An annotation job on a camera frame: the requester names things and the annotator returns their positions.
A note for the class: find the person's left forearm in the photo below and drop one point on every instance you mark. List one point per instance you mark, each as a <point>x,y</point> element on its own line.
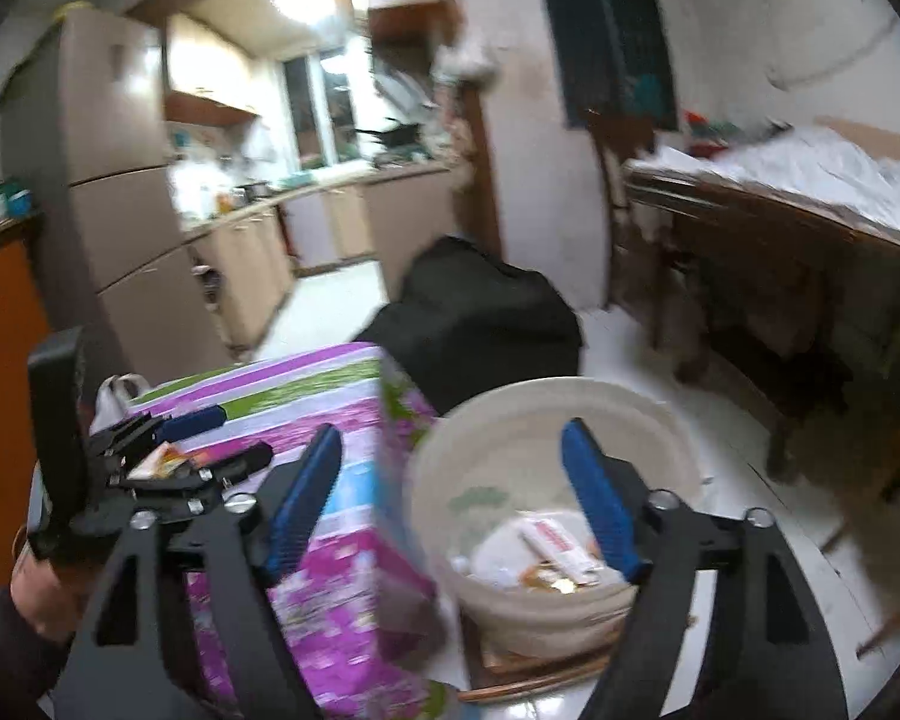
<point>7,660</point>

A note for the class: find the white table cover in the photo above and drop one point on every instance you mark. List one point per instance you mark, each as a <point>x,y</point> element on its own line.
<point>802,165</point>

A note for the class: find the beige refrigerator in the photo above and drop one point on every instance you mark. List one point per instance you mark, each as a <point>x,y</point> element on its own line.
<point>112,165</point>

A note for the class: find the white plastic bag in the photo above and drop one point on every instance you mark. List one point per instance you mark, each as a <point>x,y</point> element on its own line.
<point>116,397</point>

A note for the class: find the black bag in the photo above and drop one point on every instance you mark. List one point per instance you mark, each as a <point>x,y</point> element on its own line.
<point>472,322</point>

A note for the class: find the beige plastic bucket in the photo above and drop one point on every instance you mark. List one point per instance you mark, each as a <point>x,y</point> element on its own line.
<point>495,457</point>

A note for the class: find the wall-mounted kitchen cabinet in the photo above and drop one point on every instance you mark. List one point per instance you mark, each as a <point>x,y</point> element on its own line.
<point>202,67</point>

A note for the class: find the person's left hand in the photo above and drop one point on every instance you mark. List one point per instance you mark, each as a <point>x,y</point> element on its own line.
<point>41,596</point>

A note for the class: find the teal plastic container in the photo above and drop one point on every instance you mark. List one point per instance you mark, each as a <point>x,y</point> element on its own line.
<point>19,202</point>

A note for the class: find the floral striped tablecloth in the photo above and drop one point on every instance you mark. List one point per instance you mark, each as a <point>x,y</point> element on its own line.
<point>352,540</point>

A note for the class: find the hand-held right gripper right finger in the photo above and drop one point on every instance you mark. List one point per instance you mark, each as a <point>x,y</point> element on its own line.
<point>596,495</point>

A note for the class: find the orange wooden cabinet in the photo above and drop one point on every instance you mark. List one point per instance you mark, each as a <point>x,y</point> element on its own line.
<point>4,390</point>

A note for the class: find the kitchen window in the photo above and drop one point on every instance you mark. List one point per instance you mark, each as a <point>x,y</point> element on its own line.
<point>322,105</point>

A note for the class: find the beige kitchen cabinets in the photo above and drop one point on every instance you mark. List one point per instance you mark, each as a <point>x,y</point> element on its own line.
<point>255,262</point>

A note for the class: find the white red paper carton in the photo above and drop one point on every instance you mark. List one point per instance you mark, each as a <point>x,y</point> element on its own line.
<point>562,540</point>

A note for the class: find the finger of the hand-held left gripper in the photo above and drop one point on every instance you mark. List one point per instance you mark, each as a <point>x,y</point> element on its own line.
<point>191,422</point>
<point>232,465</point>

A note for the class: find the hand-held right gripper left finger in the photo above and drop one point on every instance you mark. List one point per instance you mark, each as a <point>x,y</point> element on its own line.
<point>307,495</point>

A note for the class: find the orange white small packet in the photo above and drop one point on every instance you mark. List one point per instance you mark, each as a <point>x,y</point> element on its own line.
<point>159,461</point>

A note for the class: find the dark wooden table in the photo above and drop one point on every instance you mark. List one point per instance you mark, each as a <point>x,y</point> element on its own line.
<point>765,277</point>

